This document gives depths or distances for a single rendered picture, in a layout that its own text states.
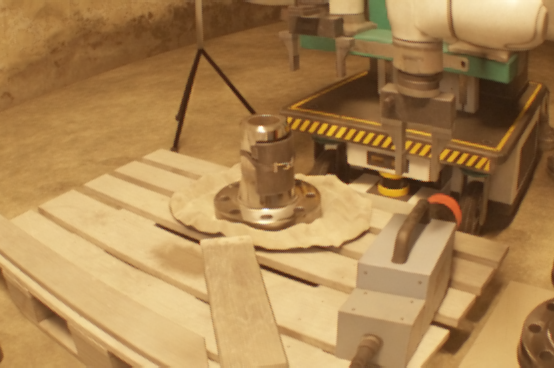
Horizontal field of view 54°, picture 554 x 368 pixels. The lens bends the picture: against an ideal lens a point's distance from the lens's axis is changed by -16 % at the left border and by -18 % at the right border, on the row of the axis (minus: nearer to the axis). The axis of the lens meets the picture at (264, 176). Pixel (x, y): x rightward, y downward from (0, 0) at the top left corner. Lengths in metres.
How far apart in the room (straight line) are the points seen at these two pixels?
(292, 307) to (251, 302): 0.16
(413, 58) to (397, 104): 0.10
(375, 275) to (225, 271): 0.30
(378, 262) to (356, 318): 0.11
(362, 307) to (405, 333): 0.10
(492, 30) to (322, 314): 0.65
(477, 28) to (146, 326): 0.80
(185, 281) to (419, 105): 0.64
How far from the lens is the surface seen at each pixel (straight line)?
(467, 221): 1.69
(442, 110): 1.03
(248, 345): 1.03
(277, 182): 1.51
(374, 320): 1.04
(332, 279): 1.35
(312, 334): 1.19
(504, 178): 1.83
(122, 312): 1.25
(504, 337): 1.42
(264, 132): 1.47
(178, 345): 1.15
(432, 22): 0.97
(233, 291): 1.17
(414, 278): 1.07
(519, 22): 0.93
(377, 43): 1.73
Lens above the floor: 0.87
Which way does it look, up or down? 23 degrees down
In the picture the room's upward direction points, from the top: 3 degrees counter-clockwise
